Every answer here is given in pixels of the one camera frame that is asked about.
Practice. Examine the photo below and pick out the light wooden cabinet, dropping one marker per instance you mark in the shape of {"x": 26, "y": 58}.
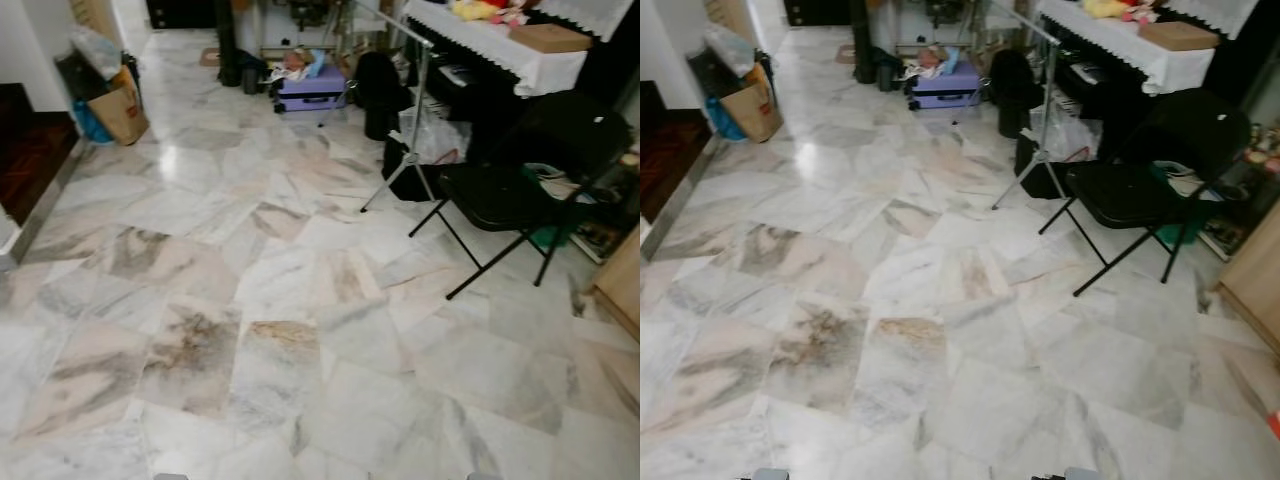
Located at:
{"x": 622, "y": 285}
{"x": 1255, "y": 285}

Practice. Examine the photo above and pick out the green bag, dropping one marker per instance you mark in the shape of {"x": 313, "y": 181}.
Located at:
{"x": 1180, "y": 232}
{"x": 548, "y": 235}

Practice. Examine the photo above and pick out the dark wooden step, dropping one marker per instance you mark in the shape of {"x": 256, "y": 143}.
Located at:
{"x": 668, "y": 150}
{"x": 30, "y": 150}

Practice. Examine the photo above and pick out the blue bag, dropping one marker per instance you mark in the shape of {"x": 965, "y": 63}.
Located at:
{"x": 722, "y": 122}
{"x": 90, "y": 125}

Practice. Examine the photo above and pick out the black folding chair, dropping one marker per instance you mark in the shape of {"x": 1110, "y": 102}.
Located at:
{"x": 500, "y": 195}
{"x": 1125, "y": 192}

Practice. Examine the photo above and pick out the brown paper bag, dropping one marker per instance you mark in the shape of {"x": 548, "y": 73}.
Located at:
{"x": 120, "y": 115}
{"x": 752, "y": 112}

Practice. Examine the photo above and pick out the white plastic bag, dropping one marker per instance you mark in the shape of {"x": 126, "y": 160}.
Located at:
{"x": 727, "y": 48}
{"x": 95, "y": 50}

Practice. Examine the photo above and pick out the black upright piano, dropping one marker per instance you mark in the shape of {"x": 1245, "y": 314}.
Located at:
{"x": 1105, "y": 95}
{"x": 480, "y": 95}

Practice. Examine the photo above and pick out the brown cardboard box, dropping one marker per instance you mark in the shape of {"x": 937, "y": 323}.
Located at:
{"x": 1180, "y": 35}
{"x": 550, "y": 38}

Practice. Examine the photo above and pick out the clear plastic bag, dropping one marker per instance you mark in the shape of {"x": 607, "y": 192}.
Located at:
{"x": 1068, "y": 138}
{"x": 440, "y": 138}

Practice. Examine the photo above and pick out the white lace tablecloth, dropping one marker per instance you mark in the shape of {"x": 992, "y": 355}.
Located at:
{"x": 1130, "y": 50}
{"x": 500, "y": 55}

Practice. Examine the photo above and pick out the black fabric bag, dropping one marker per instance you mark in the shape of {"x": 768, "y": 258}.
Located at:
{"x": 1035, "y": 172}
{"x": 402, "y": 175}

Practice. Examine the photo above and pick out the red plush toy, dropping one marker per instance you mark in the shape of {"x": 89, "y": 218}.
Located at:
{"x": 510, "y": 15}
{"x": 1142, "y": 11}

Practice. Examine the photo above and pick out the silver metal tripod stand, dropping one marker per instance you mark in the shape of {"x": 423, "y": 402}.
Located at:
{"x": 1050, "y": 90}
{"x": 427, "y": 90}

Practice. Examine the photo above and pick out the yellow plush toy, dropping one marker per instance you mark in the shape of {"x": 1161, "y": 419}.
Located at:
{"x": 472, "y": 9}
{"x": 1104, "y": 8}

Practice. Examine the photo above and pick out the black backpack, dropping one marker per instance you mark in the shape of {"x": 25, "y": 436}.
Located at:
{"x": 1015, "y": 88}
{"x": 382, "y": 90}

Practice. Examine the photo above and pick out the purple suitcase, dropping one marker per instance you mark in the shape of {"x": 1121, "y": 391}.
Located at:
{"x": 945, "y": 88}
{"x": 312, "y": 92}

